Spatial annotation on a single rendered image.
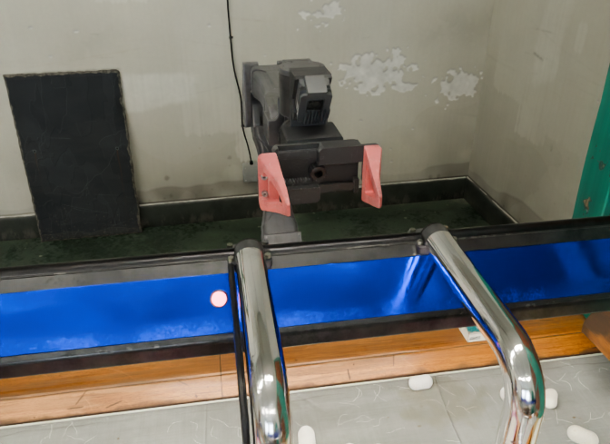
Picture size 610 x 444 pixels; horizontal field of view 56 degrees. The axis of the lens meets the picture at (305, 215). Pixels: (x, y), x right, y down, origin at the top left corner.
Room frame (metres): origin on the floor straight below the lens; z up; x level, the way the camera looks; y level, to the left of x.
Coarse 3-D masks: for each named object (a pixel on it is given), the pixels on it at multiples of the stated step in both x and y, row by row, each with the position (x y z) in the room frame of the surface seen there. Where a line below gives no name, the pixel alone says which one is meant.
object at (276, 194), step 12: (264, 156) 0.58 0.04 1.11; (276, 156) 0.58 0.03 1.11; (264, 168) 0.57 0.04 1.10; (276, 168) 0.56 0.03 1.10; (264, 180) 0.58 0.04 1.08; (276, 180) 0.55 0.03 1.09; (288, 180) 0.61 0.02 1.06; (300, 180) 0.61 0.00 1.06; (312, 180) 0.61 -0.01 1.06; (264, 192) 0.58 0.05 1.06; (276, 192) 0.57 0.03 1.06; (288, 192) 0.59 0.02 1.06; (300, 192) 0.59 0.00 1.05; (312, 192) 0.60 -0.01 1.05; (264, 204) 0.57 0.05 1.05; (276, 204) 0.55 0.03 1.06; (288, 204) 0.52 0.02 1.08; (288, 216) 0.52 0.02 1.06
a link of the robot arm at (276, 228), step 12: (252, 96) 1.00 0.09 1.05; (252, 108) 0.98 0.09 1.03; (252, 120) 0.98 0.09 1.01; (252, 132) 0.99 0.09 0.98; (264, 144) 0.96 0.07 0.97; (264, 216) 0.90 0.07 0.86; (276, 216) 0.90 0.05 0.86; (264, 228) 0.89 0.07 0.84; (276, 228) 0.89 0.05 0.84; (288, 228) 0.89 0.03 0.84; (276, 240) 0.87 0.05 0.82; (288, 240) 0.88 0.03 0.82; (300, 240) 0.88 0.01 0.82
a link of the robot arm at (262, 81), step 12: (252, 72) 0.96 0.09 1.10; (264, 72) 0.95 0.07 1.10; (276, 72) 0.94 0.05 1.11; (252, 84) 0.96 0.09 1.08; (264, 84) 0.88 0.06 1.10; (276, 84) 0.87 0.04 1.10; (264, 96) 0.80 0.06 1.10; (276, 96) 0.80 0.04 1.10; (264, 108) 0.81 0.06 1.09; (276, 108) 0.76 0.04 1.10
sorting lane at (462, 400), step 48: (384, 384) 0.61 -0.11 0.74; (432, 384) 0.61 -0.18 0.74; (480, 384) 0.61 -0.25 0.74; (576, 384) 0.61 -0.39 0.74; (0, 432) 0.52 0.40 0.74; (48, 432) 0.52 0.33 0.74; (96, 432) 0.52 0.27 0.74; (144, 432) 0.52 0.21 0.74; (192, 432) 0.52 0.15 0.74; (240, 432) 0.52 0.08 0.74; (336, 432) 0.52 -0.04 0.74; (384, 432) 0.52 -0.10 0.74; (432, 432) 0.52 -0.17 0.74; (480, 432) 0.52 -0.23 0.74
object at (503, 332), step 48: (432, 240) 0.38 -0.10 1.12; (240, 288) 0.32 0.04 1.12; (480, 288) 0.31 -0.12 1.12; (240, 336) 0.28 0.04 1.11; (528, 336) 0.27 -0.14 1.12; (240, 384) 0.24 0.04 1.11; (288, 384) 0.24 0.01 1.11; (528, 384) 0.24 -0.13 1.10; (288, 432) 0.22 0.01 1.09; (528, 432) 0.23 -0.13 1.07
